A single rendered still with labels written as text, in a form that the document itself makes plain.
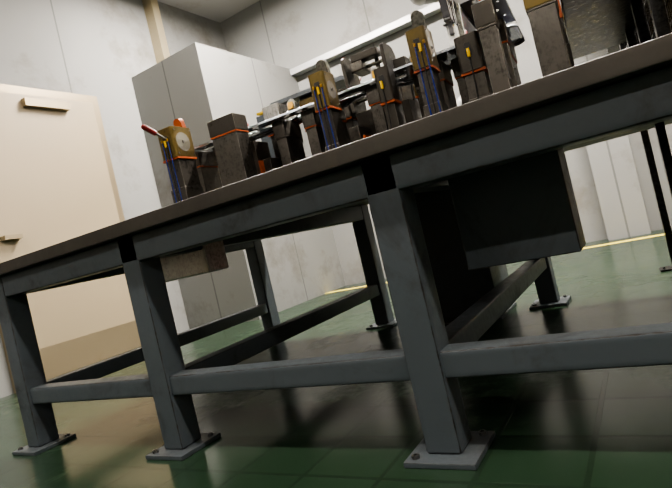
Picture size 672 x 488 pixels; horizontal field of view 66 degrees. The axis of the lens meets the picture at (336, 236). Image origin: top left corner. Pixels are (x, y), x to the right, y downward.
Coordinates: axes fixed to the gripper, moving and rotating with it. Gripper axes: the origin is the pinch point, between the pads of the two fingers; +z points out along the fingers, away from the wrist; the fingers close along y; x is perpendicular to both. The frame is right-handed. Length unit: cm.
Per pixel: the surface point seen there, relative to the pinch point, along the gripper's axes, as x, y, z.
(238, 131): -77, 19, 10
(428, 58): -3.8, 25.2, 11.4
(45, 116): -327, -94, -89
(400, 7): -98, -323, -149
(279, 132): -68, 6, 12
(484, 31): 14.2, 40.0, 14.5
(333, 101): -38.2, 18.7, 11.4
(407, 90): -24.2, -18.4, 6.7
